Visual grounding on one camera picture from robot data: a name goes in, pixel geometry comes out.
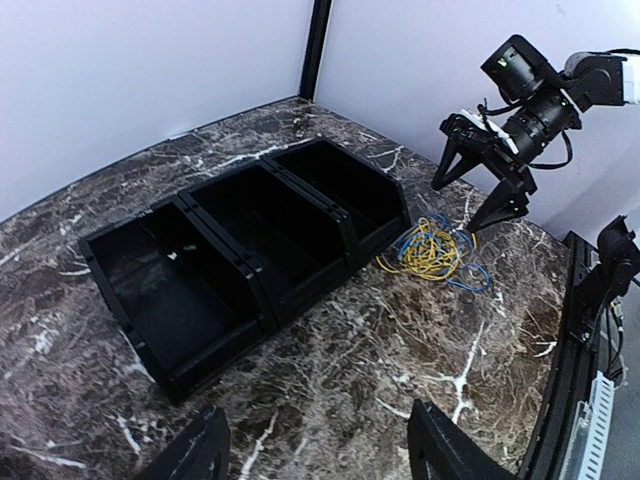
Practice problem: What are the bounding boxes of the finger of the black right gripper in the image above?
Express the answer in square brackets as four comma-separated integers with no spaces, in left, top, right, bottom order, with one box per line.
[431,134,486,190]
[467,179,526,233]

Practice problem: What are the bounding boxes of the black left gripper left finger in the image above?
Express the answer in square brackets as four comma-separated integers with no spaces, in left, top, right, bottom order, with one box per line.
[134,407,230,480]

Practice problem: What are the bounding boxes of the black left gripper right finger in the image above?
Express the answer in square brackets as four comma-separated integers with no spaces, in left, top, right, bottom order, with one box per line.
[407,399,511,479]

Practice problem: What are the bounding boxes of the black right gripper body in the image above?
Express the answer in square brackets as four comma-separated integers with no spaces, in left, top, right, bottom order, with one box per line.
[439,112,537,219]

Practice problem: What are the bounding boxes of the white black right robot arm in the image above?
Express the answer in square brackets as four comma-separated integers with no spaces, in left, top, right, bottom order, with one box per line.
[431,34,639,233]

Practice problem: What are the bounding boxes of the black right storage bin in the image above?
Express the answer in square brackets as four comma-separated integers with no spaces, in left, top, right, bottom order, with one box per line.
[265,137,410,266]

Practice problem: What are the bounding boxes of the black middle storage bin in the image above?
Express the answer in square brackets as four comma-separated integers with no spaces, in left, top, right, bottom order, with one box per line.
[179,162,351,328]

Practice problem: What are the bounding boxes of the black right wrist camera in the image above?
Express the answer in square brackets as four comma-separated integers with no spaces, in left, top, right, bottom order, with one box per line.
[440,113,495,145]

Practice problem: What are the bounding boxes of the blue cable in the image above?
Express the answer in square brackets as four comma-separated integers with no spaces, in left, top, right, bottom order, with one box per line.
[394,213,490,294]

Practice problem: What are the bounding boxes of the black front table rail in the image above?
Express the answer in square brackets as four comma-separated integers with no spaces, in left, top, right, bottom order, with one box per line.
[518,232,606,479]

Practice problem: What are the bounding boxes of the white slotted cable duct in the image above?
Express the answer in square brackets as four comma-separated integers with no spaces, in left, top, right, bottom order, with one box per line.
[550,370,615,479]

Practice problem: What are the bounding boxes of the black corner frame post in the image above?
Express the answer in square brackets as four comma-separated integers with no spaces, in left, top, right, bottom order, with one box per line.
[298,0,332,102]

